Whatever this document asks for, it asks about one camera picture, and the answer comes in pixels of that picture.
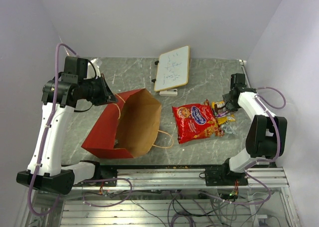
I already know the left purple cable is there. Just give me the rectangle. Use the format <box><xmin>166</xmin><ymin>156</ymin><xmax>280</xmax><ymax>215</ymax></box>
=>
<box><xmin>26</xmin><ymin>43</ymin><xmax>80</xmax><ymax>217</ymax></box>

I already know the red brown paper bag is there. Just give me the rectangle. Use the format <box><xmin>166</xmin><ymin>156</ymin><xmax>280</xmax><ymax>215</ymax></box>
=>
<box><xmin>81</xmin><ymin>89</ymin><xmax>163</xmax><ymax>159</ymax></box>

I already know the purple brown M&M's packet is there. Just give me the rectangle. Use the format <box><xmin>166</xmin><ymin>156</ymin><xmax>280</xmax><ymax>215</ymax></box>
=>
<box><xmin>215</xmin><ymin>111</ymin><xmax>231</xmax><ymax>118</ymax></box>

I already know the aluminium frame rail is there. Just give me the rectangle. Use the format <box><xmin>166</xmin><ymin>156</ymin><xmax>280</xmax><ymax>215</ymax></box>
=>
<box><xmin>72</xmin><ymin>168</ymin><xmax>289</xmax><ymax>190</ymax></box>

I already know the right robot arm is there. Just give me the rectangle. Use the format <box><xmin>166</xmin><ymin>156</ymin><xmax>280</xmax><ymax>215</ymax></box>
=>
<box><xmin>219</xmin><ymin>73</ymin><xmax>288</xmax><ymax>185</ymax></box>

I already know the red cookie snack bag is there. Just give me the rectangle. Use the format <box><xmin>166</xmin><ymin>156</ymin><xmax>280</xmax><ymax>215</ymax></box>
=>
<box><xmin>172</xmin><ymin>100</ymin><xmax>224</xmax><ymax>144</ymax></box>

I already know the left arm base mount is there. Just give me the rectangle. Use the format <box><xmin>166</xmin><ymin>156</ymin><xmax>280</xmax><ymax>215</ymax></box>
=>
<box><xmin>100</xmin><ymin>166</ymin><xmax>118</xmax><ymax>187</ymax></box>

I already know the white whiteboard eraser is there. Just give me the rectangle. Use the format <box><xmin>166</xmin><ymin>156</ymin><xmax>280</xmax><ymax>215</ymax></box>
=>
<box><xmin>159</xmin><ymin>89</ymin><xmax>178</xmax><ymax>97</ymax></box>

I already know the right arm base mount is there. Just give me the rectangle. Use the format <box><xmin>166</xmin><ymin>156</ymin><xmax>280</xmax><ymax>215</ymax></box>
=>
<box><xmin>199</xmin><ymin>164</ymin><xmax>248</xmax><ymax>187</ymax></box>

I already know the dark snack bar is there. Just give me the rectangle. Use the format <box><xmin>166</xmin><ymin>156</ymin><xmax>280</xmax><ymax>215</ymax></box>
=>
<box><xmin>213</xmin><ymin>104</ymin><xmax>227</xmax><ymax>114</ymax></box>

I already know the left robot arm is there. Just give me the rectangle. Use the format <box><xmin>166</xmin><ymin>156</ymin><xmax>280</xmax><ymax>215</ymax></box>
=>
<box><xmin>16</xmin><ymin>56</ymin><xmax>118</xmax><ymax>195</ymax></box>

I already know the small whiteboard wooden frame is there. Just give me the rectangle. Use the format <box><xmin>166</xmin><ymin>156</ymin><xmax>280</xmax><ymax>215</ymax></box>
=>
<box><xmin>154</xmin><ymin>45</ymin><xmax>190</xmax><ymax>92</ymax></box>

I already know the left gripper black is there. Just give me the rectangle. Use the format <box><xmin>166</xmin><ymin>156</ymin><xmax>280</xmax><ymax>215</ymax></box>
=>
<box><xmin>79</xmin><ymin>73</ymin><xmax>119</xmax><ymax>106</ymax></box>

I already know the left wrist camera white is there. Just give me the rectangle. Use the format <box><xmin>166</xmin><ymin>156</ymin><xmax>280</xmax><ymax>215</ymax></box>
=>
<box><xmin>87</xmin><ymin>58</ymin><xmax>102</xmax><ymax>79</ymax></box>

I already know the yellow M&M's packet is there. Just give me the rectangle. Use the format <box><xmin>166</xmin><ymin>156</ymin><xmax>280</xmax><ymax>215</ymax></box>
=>
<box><xmin>211</xmin><ymin>101</ymin><xmax>225</xmax><ymax>109</ymax></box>
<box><xmin>217</xmin><ymin>114</ymin><xmax>236</xmax><ymax>125</ymax></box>

